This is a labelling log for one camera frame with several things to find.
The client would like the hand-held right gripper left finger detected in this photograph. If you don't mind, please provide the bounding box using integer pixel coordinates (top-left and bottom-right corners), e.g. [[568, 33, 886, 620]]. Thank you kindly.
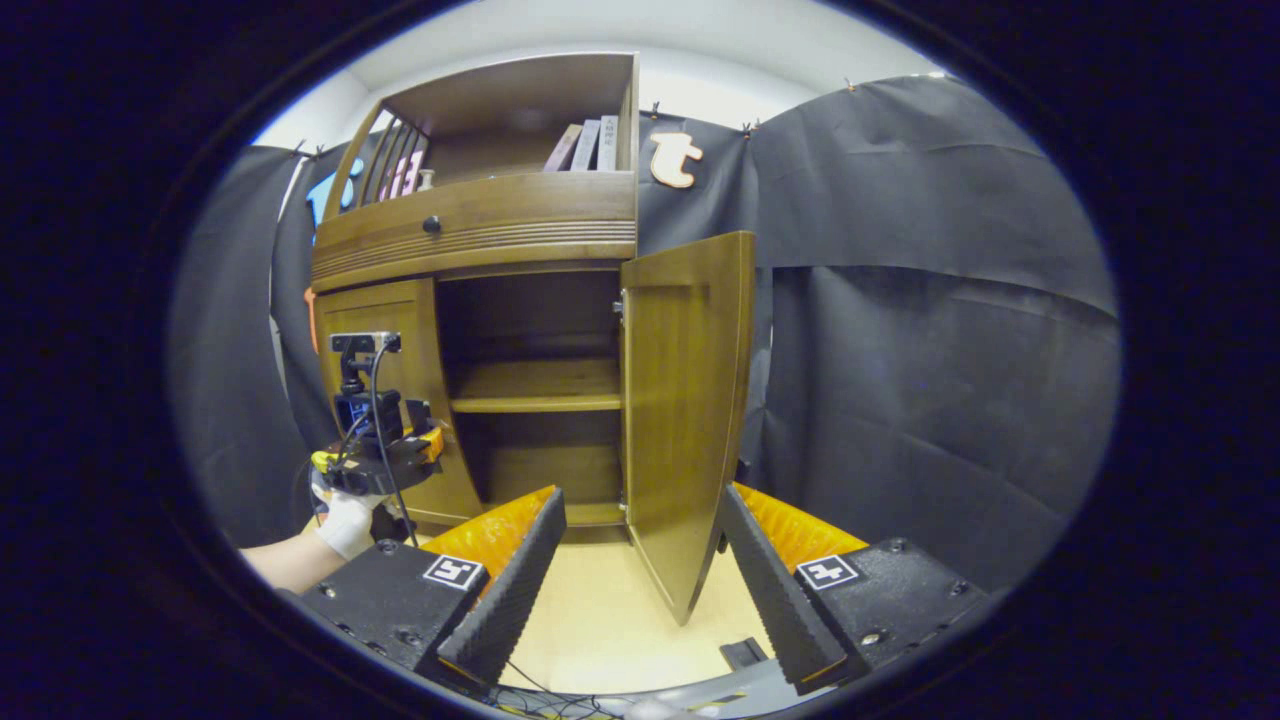
[[298, 485, 569, 689]]

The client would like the wooden double-door shoe cabinet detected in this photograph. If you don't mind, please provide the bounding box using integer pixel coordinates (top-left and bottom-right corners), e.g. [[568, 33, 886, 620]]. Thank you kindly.
[[308, 52, 641, 531]]

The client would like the pink box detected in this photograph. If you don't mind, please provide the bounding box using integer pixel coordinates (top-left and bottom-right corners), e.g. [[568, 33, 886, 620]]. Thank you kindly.
[[378, 150, 426, 201]]

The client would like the black backdrop cloth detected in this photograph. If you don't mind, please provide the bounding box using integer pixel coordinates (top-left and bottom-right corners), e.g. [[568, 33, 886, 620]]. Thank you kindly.
[[165, 75, 1121, 591]]

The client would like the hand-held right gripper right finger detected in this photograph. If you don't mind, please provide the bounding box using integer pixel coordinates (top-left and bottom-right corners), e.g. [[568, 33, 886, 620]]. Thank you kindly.
[[718, 482, 991, 696]]

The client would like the wooden inner cabinet shelf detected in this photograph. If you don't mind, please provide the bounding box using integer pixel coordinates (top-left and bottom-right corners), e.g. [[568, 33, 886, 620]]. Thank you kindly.
[[450, 358, 623, 413]]

